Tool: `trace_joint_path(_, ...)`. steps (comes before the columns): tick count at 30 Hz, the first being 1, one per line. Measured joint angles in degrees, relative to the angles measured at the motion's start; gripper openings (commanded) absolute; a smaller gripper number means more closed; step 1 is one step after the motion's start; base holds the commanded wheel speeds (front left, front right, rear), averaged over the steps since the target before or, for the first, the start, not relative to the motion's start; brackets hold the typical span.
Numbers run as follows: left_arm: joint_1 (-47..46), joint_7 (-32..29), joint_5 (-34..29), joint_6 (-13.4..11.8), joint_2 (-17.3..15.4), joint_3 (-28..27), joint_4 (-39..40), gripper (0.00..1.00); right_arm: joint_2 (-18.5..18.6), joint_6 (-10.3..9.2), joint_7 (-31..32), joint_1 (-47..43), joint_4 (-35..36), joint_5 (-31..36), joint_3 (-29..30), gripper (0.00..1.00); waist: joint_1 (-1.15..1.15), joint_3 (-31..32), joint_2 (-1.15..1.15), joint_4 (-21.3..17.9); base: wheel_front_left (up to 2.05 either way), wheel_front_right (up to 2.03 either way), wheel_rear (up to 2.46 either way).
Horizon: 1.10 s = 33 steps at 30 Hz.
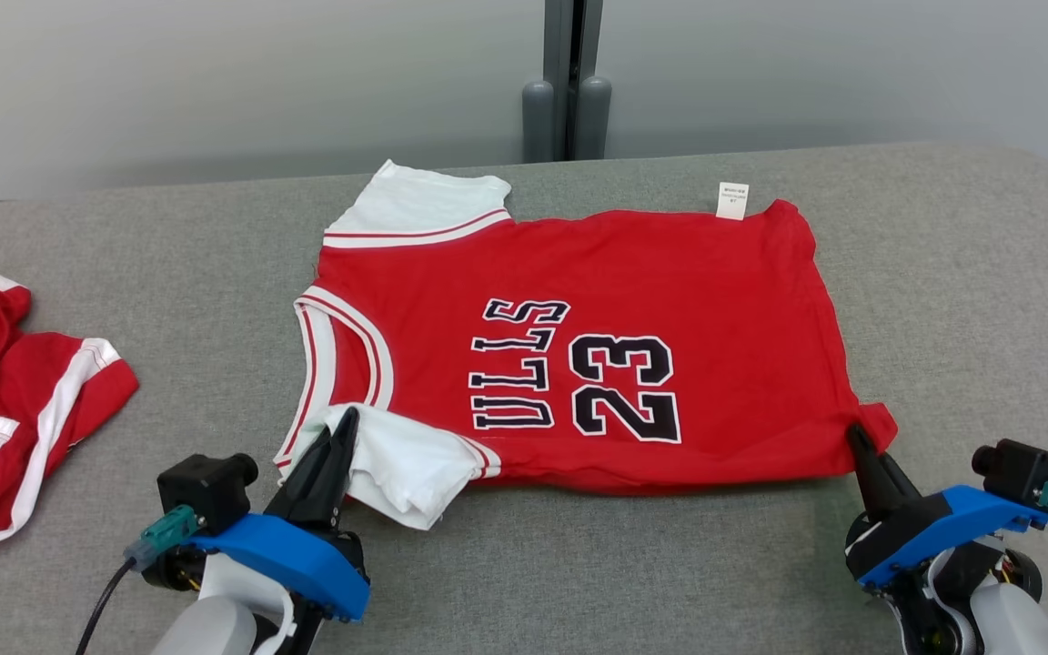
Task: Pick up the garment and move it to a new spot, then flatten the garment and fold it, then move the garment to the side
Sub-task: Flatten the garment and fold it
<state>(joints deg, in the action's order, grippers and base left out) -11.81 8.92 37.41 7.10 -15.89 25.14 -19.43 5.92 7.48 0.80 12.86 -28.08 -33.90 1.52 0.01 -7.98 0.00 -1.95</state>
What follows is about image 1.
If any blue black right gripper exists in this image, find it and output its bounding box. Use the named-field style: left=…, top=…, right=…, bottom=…
left=845, top=423, right=1048, bottom=655

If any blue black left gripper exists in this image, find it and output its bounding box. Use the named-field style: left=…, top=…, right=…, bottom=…
left=142, top=407, right=370, bottom=655

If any red white basketball jersey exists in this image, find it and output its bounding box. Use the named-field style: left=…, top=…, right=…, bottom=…
left=274, top=159, right=898, bottom=531

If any left camera cable teal plug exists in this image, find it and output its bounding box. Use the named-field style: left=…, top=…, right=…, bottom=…
left=76, top=506, right=202, bottom=655

